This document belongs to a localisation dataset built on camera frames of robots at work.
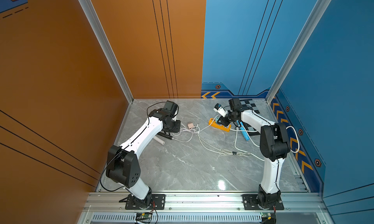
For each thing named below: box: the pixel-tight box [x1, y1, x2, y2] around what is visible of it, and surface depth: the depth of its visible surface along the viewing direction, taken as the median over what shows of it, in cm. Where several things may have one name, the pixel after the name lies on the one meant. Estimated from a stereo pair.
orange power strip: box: [208, 117, 232, 133], surface depth 102 cm
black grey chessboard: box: [238, 98, 261, 114], surface depth 115 cm
